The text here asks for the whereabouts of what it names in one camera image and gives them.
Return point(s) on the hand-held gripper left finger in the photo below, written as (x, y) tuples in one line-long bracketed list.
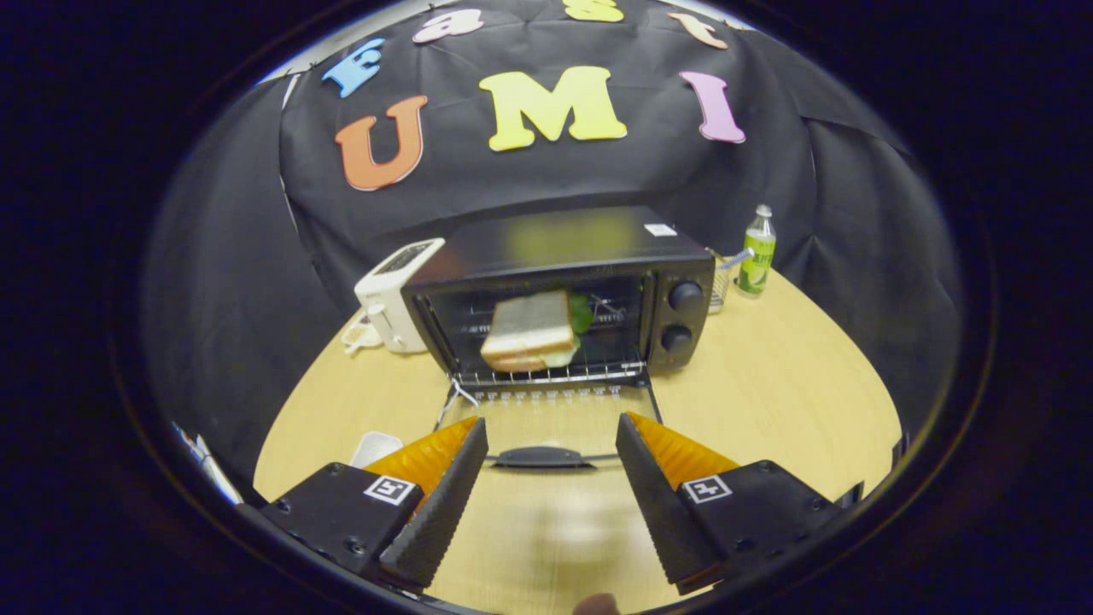
[(435, 517)]

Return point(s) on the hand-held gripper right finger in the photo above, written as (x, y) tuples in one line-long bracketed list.
[(662, 508)]

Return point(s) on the white bread lettuce sandwich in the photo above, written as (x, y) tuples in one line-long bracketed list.
[(529, 329)]

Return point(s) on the black toaster oven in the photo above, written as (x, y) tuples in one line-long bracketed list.
[(564, 239)]

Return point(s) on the white slot toaster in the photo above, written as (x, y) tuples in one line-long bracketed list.
[(388, 290)]

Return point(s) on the white plastic tray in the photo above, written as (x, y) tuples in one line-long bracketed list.
[(376, 446)]

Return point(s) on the clear glass cup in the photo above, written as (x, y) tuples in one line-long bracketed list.
[(719, 286)]

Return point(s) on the white blue-edged object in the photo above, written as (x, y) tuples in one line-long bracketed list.
[(209, 457)]

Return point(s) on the green label drink bottle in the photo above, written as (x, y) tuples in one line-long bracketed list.
[(756, 256)]

